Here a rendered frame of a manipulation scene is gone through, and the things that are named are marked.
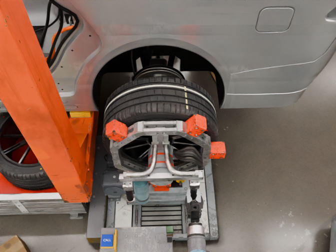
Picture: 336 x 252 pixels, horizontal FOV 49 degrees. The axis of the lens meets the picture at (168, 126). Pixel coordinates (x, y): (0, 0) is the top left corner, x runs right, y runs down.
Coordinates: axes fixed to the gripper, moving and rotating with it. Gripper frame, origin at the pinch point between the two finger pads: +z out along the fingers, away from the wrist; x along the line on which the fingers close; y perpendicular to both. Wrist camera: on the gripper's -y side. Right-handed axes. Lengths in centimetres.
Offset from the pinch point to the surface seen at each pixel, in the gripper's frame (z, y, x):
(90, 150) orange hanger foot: 34, 16, -61
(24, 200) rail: 14, 45, -107
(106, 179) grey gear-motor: 27, 42, -54
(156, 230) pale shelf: -9.8, 37.9, -20.8
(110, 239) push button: -16, 35, -48
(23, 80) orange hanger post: 6, -83, -64
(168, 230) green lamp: -16.9, 16.9, -13.8
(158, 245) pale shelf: -19.1, 37.9, -19.7
